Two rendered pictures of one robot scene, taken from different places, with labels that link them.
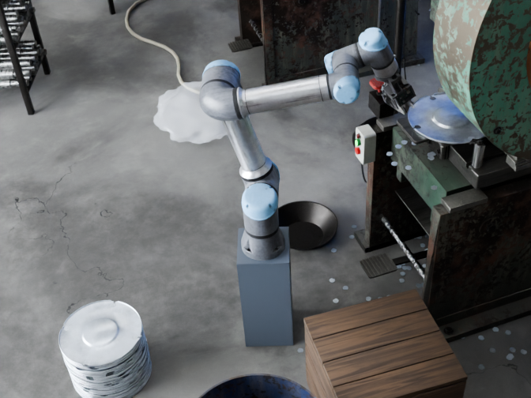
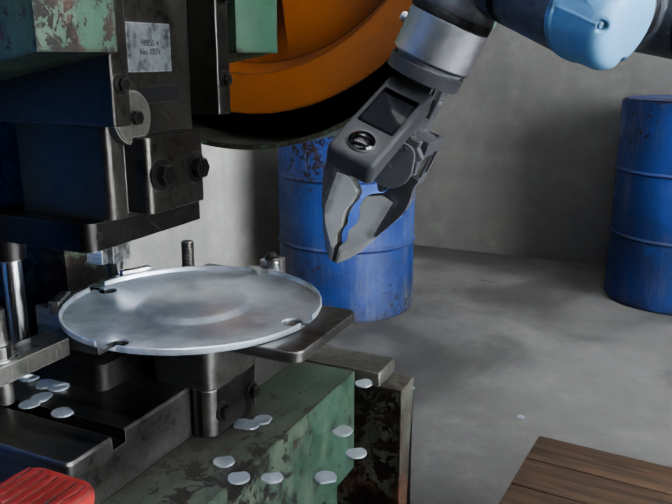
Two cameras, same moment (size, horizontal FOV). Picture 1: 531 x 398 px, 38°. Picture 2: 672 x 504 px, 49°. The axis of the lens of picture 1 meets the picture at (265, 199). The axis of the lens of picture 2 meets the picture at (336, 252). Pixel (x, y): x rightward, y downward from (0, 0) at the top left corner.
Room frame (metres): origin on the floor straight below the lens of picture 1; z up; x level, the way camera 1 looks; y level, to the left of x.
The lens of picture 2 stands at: (2.58, 0.02, 1.06)
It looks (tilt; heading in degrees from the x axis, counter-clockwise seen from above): 15 degrees down; 223
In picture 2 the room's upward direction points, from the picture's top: straight up
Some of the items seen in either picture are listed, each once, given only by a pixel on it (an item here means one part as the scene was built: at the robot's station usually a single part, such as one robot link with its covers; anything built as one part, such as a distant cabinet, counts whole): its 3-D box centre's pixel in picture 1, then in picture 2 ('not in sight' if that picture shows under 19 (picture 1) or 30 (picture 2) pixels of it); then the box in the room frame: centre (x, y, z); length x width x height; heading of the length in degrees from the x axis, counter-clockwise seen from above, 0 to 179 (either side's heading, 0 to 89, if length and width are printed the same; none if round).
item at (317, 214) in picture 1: (303, 230); not in sight; (2.38, -0.15, 0.04); 0.30 x 0.30 x 0.07
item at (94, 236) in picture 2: not in sight; (99, 225); (2.14, -0.77, 0.86); 0.20 x 0.16 x 0.05; 17
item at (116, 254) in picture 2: not in sight; (110, 244); (2.13, -0.76, 0.84); 0.05 x 0.03 x 0.04; 17
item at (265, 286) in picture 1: (266, 288); not in sight; (1.89, 0.02, 0.23); 0.18 x 0.18 x 0.45; 87
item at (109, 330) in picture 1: (100, 332); not in sight; (1.74, 0.61, 0.23); 0.29 x 0.29 x 0.01
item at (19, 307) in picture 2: not in sight; (13, 283); (2.23, -0.80, 0.81); 0.02 x 0.02 x 0.14
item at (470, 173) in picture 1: (480, 133); (114, 372); (2.14, -0.77, 0.68); 0.45 x 0.30 x 0.06; 17
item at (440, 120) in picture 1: (451, 117); (194, 303); (2.10, -0.65, 0.78); 0.29 x 0.29 x 0.01
